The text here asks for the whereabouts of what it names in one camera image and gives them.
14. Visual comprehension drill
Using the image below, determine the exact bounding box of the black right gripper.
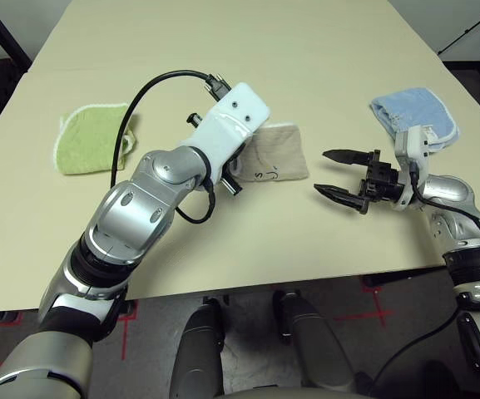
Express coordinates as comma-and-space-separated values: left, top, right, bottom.
313, 148, 403, 215

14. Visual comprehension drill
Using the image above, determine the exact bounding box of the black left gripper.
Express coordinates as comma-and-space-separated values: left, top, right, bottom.
186, 112, 245, 196

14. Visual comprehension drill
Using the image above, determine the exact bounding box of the beige towel with white trim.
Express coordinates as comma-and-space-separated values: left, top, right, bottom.
237, 121, 310, 184

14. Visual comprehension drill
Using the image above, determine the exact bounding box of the light blue folded towel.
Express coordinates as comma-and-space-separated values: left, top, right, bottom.
369, 86, 460, 153

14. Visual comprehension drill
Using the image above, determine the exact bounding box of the green folded towel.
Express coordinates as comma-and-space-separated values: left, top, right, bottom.
52, 101, 140, 176

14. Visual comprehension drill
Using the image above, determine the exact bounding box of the red floor tape mark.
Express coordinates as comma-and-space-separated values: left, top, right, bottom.
334, 284, 394, 328
118, 301, 139, 361

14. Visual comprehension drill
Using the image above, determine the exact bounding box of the dark grey robot right leg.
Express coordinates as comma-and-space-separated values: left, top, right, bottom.
275, 290, 357, 394

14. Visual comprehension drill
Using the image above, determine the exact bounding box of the dark grey robot leg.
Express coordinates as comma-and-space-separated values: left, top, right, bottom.
171, 298, 226, 396
275, 290, 357, 394

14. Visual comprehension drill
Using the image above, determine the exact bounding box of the dark grey robot left leg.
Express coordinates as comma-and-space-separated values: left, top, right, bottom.
171, 298, 226, 396

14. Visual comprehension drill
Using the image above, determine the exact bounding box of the black tripod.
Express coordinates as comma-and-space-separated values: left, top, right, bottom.
437, 12, 480, 59

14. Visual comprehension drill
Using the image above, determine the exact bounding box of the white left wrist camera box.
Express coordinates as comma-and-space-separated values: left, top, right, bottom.
176, 81, 270, 178

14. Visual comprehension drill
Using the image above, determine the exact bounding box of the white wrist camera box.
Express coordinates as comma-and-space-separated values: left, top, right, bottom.
392, 126, 432, 213
176, 81, 270, 178

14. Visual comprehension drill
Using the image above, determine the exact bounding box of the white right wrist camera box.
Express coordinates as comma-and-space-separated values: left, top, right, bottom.
392, 126, 432, 213

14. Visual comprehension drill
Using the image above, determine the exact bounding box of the black left wrist camera cable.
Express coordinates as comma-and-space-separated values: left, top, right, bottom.
109, 69, 230, 225

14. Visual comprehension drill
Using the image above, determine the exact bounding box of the black frame glass cabinet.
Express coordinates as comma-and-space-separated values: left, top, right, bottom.
443, 60, 480, 126

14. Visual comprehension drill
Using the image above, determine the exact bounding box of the wood side table black frame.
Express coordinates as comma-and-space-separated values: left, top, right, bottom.
0, 0, 32, 74

